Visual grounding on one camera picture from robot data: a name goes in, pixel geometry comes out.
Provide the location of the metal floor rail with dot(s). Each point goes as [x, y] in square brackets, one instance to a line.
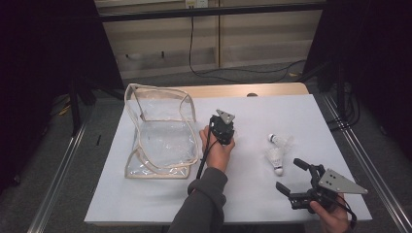
[366, 158]
[61, 171]

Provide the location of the yellow floor item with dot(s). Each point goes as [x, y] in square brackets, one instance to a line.
[64, 110]

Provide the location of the dark table grommet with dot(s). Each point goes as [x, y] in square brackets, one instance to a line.
[252, 94]

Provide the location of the white shuttlecock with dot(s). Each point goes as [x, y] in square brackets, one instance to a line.
[278, 140]
[277, 160]

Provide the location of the black metal stand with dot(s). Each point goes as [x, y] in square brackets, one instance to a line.
[75, 110]
[340, 90]

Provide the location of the clear plastic bag beige trim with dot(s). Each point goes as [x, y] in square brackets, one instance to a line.
[168, 145]

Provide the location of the white wall socket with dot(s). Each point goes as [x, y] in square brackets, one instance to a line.
[196, 3]

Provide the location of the person's left hand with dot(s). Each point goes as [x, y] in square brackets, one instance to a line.
[217, 155]

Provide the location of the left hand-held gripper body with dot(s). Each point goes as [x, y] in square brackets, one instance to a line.
[222, 129]

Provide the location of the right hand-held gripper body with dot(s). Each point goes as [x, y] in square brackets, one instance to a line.
[340, 184]

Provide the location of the person's right hand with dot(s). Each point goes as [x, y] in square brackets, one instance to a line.
[335, 221]

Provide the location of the white table cover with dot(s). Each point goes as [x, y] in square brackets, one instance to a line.
[259, 113]

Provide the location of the dark curtain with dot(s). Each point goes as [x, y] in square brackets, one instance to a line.
[382, 64]
[42, 64]

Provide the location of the black horizontal bar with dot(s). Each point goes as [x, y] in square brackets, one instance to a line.
[210, 12]

